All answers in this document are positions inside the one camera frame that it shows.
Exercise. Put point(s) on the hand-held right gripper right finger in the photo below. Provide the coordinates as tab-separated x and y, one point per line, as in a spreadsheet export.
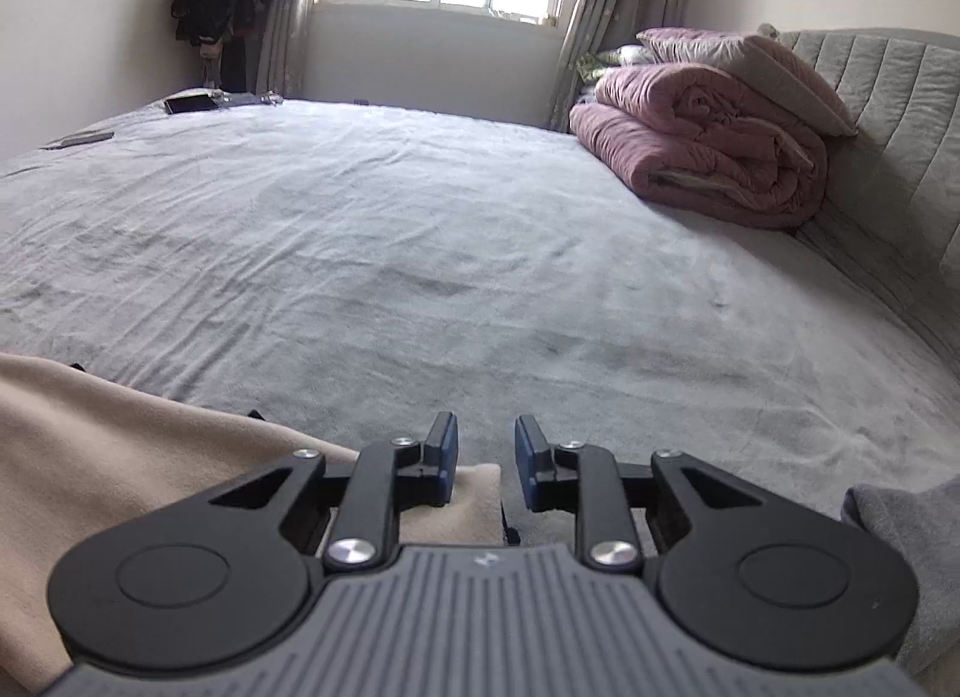
528	461

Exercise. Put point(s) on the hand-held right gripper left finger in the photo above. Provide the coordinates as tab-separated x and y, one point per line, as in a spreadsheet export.
447	461

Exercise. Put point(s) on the cream and black shirt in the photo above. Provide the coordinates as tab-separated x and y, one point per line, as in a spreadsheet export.
150	457

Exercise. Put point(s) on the grey bed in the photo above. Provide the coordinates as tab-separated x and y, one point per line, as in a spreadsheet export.
450	254

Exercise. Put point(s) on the pink folded quilt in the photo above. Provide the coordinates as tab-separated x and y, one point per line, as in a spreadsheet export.
697	149

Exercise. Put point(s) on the grey cloth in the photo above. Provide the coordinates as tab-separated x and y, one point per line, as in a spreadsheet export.
915	547

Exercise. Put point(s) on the black tablet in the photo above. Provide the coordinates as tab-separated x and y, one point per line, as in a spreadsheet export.
193	104

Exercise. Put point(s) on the pink and grey pillow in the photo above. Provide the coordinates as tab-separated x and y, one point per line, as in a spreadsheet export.
765	66

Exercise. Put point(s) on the black phone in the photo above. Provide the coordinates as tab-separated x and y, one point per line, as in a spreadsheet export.
81	139

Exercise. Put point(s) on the grey quilted headboard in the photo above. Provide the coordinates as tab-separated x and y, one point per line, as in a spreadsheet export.
900	142

